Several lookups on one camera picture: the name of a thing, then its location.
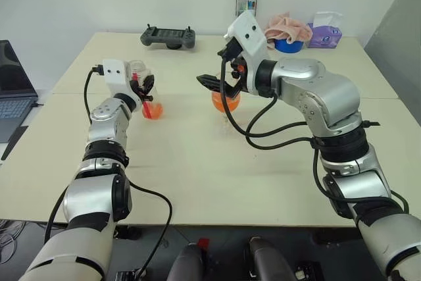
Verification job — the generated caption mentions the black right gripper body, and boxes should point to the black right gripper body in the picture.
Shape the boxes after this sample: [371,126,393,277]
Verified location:
[218,39,247,88]

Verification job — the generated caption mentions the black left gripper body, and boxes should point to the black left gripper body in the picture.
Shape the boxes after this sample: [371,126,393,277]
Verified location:
[129,76,146,102]

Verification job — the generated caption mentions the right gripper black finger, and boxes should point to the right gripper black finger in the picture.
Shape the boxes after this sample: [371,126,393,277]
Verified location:
[196,74,226,92]
[225,80,245,99]

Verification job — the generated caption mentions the clear wine glass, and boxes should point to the clear wine glass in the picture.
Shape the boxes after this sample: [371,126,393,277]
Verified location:
[211,72,243,132]

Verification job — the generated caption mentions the grey handheld controller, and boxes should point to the grey handheld controller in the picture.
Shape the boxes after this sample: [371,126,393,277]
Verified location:
[140,23,197,50]

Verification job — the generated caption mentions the blue tape roll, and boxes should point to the blue tape roll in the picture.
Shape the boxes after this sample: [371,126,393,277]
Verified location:
[274,38,303,54]

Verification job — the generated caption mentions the pink towel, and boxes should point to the pink towel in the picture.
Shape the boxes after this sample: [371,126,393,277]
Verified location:
[264,12,313,50]

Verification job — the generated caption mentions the purple tissue box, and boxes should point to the purple tissue box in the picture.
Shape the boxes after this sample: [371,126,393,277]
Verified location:
[307,11,343,48]

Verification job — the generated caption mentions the dark grey laptop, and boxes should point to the dark grey laptop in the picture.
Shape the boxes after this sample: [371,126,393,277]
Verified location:
[0,39,39,143]

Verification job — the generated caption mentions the grey partition panel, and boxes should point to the grey partition panel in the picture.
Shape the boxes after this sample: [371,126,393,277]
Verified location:
[363,0,421,99]

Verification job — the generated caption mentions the small black box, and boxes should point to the small black box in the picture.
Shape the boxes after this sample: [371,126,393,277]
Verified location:
[294,261,325,281]

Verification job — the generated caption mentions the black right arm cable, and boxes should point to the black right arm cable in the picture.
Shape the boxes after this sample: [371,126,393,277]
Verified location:
[220,32,410,217]

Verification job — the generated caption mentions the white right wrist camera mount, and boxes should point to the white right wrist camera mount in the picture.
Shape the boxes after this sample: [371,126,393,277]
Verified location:
[224,10,268,95]

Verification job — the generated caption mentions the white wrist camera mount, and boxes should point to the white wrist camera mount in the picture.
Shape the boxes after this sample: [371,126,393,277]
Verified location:
[101,59,141,98]
[224,10,268,95]

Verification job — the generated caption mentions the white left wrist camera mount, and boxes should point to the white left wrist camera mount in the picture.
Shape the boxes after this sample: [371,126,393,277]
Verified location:
[101,59,141,98]

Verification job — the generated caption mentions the tangled floor wires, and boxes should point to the tangled floor wires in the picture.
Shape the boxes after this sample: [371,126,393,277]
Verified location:
[0,218,28,262]

